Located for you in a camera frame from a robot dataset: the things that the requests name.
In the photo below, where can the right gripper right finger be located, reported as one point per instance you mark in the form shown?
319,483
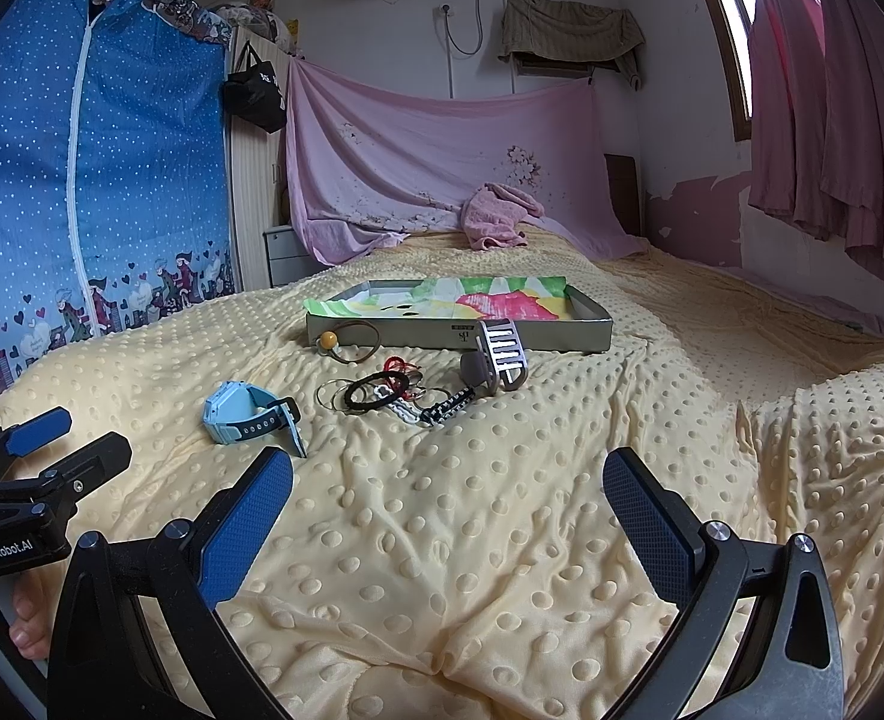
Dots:
788,663

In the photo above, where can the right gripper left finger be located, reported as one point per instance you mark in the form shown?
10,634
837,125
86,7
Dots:
103,661

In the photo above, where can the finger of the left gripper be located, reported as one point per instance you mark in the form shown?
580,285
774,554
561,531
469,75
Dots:
20,440
82,468

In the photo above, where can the light blue smart watch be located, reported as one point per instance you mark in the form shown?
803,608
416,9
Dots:
239,411

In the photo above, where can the brown hair tie orange bead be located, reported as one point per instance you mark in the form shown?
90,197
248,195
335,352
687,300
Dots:
351,342

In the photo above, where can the silver metal hair claw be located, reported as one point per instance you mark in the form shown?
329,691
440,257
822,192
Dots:
497,363

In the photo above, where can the person's left hand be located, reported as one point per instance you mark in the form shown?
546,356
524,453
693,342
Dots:
30,631

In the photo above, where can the yellow dotted bed blanket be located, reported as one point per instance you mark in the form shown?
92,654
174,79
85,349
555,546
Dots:
475,570

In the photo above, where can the blue fabric wardrobe cover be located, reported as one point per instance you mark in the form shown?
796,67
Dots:
114,199

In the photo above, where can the grey drawer cabinet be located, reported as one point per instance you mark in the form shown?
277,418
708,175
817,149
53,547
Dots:
288,260

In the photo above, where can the beige wooden wardrobe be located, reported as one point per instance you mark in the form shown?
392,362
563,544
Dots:
255,172

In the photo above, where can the grey metal tray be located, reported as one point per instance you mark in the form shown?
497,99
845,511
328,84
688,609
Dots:
589,331

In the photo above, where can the black hanging bag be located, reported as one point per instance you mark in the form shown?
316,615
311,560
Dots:
252,92

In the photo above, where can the pink hanging sheet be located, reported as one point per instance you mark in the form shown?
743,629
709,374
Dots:
368,167

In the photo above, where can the crumpled pink towel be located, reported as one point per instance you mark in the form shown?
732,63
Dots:
491,219

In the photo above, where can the pink window curtain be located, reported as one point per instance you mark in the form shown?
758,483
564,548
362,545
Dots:
817,78

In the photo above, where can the brown cloth on shelf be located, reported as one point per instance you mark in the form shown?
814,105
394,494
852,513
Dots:
559,37

